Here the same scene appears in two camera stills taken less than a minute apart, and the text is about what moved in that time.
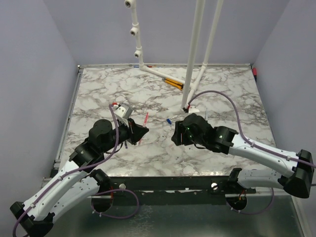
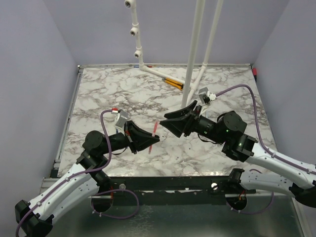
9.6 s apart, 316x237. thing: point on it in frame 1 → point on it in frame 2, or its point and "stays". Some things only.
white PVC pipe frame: [189, 86] stays
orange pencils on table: [177, 84] stays
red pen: [144, 125] → [154, 133]
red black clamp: [255, 72] stays
